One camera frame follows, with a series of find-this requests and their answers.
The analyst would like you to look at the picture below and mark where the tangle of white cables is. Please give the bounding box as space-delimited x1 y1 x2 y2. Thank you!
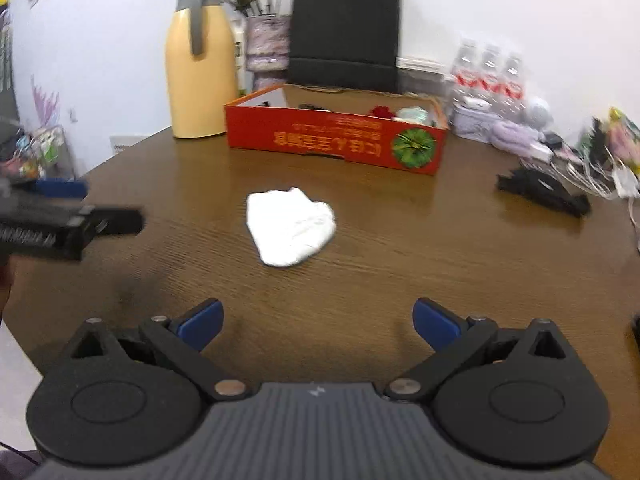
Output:
545 142 640 203

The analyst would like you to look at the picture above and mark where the white round speaker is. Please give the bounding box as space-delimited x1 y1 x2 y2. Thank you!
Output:
524 97 554 129

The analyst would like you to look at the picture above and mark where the clear container with white lid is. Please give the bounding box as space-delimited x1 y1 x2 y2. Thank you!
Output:
397 57 447 97

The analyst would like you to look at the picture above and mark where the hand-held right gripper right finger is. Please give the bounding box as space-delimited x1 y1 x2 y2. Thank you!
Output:
384 297 573 402

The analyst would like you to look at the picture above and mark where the black paper bag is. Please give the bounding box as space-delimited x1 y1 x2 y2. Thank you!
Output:
288 0 403 94

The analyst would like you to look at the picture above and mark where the orange cardboard box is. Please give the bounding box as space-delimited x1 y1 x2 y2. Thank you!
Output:
223 84 449 177

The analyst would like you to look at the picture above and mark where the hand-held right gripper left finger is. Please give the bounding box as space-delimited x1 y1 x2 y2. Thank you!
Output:
66 298 252 402

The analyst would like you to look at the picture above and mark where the clear organizer with items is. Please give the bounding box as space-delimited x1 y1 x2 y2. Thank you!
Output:
14 125 72 182

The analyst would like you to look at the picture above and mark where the yellow thermos jug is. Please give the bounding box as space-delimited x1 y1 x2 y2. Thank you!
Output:
165 0 239 139

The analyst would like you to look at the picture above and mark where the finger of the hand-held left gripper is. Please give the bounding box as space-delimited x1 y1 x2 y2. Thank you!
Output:
35 179 90 199
80 206 146 247

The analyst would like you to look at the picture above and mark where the pink textured vase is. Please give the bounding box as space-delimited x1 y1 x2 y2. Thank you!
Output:
245 14 292 92

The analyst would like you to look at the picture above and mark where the black fabric bundle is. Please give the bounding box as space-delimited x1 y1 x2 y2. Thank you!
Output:
496 166 592 219

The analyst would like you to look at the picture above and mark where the colourful snack packet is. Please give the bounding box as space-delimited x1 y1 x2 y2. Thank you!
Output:
606 107 640 172

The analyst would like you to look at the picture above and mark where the purple wall decal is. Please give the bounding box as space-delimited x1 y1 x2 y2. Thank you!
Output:
31 76 62 127

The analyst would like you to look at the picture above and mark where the printed tin box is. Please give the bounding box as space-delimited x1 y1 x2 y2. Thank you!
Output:
451 105 502 141

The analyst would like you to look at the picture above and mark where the purple towel roll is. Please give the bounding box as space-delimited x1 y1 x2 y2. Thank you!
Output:
489 120 539 154

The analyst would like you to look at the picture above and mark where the green fabric pouch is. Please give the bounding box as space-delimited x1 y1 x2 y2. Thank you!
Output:
396 106 434 124

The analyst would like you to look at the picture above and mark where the white crinkled pouch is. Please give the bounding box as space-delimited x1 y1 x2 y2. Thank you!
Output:
246 187 337 269

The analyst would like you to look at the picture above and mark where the green and white milk carton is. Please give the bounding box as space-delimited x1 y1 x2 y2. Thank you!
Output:
234 24 249 97

